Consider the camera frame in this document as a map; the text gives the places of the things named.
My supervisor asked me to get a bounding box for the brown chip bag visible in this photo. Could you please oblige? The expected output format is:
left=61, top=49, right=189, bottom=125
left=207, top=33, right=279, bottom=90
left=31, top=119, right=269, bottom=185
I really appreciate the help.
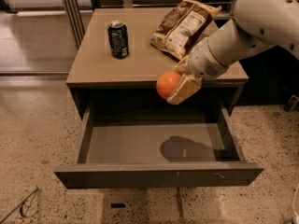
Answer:
left=150, top=0, right=221, bottom=60

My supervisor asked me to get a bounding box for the dark blue soda can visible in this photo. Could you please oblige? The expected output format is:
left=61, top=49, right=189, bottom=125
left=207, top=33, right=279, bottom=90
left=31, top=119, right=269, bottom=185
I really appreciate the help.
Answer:
left=107, top=21, right=129, bottom=59

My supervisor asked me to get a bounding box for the orange fruit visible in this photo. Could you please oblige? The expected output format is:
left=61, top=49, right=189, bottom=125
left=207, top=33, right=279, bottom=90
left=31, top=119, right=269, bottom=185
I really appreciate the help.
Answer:
left=156, top=71, right=181, bottom=99

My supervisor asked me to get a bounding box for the small black floor object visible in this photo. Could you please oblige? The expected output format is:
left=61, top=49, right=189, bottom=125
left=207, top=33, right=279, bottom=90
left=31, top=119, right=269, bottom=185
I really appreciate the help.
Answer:
left=110, top=203, right=126, bottom=208

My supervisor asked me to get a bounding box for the white cable on floor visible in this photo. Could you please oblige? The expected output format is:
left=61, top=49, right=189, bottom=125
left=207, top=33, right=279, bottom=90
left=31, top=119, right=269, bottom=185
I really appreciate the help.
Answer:
left=291, top=180, right=299, bottom=224

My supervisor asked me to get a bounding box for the metal bar on floor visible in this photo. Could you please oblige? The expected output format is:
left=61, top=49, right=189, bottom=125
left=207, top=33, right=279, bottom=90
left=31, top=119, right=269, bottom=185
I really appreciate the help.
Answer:
left=0, top=186, right=39, bottom=224

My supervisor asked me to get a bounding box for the open grey top drawer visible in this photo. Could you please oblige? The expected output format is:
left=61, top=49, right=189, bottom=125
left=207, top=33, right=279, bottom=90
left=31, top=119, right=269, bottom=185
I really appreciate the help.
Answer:
left=54, top=106, right=263, bottom=189

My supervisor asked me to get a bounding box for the dark object on floor right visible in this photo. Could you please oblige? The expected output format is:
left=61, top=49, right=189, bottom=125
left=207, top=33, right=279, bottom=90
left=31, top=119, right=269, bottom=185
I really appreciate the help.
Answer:
left=283, top=95, right=299, bottom=112

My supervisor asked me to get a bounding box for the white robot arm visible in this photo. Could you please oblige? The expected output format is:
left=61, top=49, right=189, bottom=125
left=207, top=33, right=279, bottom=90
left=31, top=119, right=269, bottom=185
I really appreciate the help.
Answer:
left=166, top=0, right=299, bottom=105

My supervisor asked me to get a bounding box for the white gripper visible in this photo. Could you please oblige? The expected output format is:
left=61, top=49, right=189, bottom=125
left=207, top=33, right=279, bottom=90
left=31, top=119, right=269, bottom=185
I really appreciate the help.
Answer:
left=166, top=37, right=228, bottom=105

